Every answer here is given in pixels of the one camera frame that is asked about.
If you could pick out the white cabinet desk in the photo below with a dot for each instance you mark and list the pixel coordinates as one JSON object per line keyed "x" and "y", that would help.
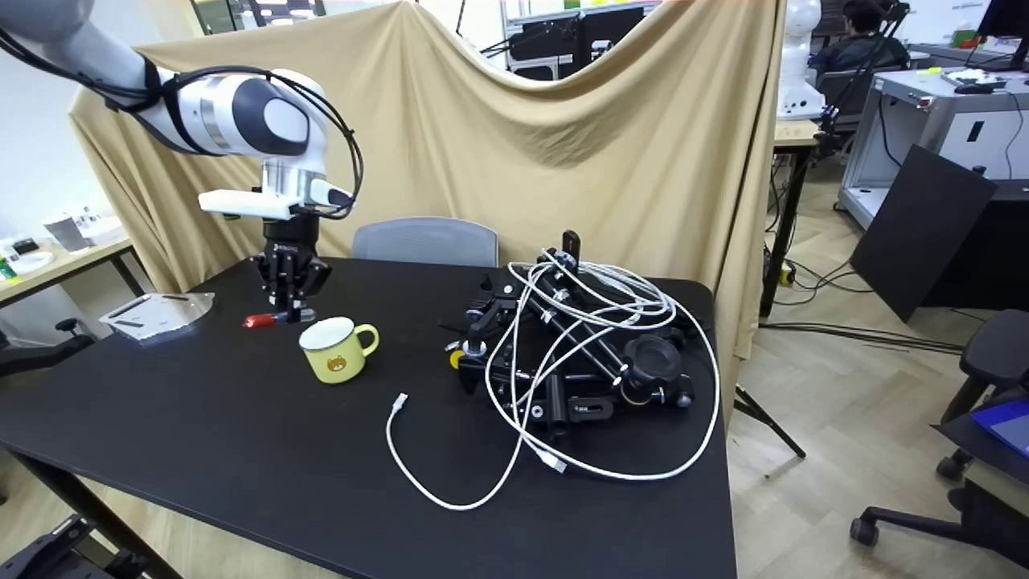
{"x": 942, "y": 128}

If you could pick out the grey-blue chair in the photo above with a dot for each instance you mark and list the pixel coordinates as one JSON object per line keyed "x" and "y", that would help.
{"x": 429, "y": 241}

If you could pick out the black camera rig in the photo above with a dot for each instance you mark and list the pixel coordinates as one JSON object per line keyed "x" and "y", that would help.
{"x": 655, "y": 370}

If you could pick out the seated person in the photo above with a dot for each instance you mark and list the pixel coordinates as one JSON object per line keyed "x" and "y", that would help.
{"x": 855, "y": 48}

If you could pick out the yellow enamel mug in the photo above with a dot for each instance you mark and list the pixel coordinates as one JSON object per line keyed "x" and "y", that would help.
{"x": 332, "y": 356}

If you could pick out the black office chair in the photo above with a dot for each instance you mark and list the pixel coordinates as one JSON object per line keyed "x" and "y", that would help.
{"x": 991, "y": 429}

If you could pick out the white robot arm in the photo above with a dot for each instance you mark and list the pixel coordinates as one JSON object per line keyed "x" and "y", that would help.
{"x": 226, "y": 113}

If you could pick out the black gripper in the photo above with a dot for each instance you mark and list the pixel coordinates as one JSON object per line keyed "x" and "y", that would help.
{"x": 291, "y": 241}

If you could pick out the silver metal plate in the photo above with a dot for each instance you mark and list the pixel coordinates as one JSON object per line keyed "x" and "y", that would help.
{"x": 154, "y": 314}

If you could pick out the grey marker with red cap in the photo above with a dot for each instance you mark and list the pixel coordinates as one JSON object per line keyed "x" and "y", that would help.
{"x": 259, "y": 319}

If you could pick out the black flat panel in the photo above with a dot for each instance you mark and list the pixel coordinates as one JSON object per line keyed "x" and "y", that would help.
{"x": 920, "y": 229}

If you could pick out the wooden desk with black legs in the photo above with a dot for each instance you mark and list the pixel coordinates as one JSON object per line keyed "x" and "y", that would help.
{"x": 795, "y": 133}

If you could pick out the wooden side desk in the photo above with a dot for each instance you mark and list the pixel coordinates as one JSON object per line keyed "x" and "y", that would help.
{"x": 54, "y": 267}

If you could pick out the beige cloth backdrop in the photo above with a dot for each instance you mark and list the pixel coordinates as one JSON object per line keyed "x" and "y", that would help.
{"x": 588, "y": 181}

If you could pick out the yellow round knob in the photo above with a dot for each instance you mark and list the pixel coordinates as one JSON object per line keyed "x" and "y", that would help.
{"x": 455, "y": 358}

